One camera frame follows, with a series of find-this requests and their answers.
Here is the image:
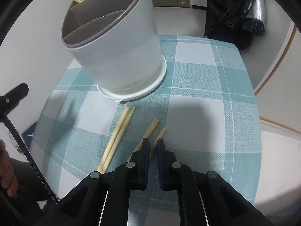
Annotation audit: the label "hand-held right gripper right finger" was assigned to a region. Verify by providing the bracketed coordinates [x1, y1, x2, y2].
[157, 138, 266, 226]

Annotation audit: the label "white utensil holder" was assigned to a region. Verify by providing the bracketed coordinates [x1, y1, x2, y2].
[61, 0, 167, 102]

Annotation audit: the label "white wood-trimmed cabinet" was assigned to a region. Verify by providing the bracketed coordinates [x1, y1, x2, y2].
[253, 21, 301, 137]

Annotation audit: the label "grey pants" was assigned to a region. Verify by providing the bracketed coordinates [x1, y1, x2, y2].
[11, 158, 55, 215]

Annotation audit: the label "person's left hand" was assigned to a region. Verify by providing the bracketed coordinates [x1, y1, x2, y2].
[0, 139, 19, 198]

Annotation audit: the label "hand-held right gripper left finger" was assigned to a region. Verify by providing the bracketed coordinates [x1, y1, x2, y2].
[38, 138, 151, 226]

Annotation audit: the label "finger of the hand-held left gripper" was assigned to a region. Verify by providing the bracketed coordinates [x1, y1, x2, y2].
[0, 82, 29, 110]

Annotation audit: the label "teal plaid tablecloth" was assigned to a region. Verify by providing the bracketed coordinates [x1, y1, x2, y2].
[32, 35, 262, 213]

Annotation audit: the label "silver folded umbrella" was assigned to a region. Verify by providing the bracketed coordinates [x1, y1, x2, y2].
[240, 0, 267, 36]

